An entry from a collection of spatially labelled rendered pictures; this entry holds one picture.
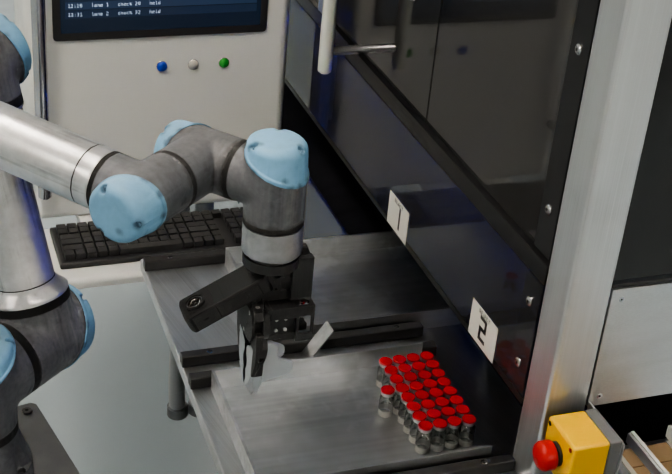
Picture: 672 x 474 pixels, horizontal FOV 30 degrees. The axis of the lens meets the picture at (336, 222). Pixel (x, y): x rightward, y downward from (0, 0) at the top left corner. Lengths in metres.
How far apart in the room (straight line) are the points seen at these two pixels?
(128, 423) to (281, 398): 1.39
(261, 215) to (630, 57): 0.46
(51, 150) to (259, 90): 1.03
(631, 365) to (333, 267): 0.67
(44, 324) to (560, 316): 0.72
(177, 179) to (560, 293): 0.51
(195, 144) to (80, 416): 1.85
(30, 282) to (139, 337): 1.75
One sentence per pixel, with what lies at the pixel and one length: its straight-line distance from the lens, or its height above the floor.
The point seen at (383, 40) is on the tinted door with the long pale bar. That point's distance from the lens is 2.14.
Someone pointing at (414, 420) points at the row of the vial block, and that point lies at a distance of 1.81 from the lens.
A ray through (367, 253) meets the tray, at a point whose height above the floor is 0.88.
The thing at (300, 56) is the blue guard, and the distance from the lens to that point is 2.55.
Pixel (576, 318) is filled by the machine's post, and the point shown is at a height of 1.17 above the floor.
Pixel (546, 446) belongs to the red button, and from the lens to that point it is 1.66.
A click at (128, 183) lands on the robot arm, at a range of 1.40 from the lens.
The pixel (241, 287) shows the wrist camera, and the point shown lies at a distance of 1.53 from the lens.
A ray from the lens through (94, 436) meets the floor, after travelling 3.21.
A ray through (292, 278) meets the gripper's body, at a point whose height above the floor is 1.21.
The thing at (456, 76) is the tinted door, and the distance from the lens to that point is 1.88.
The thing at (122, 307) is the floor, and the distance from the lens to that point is 3.68.
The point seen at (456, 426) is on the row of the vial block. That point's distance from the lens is 1.81.
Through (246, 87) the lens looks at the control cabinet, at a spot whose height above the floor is 1.06.
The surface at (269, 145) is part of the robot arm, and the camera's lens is 1.45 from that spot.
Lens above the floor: 2.03
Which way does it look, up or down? 29 degrees down
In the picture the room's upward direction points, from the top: 5 degrees clockwise
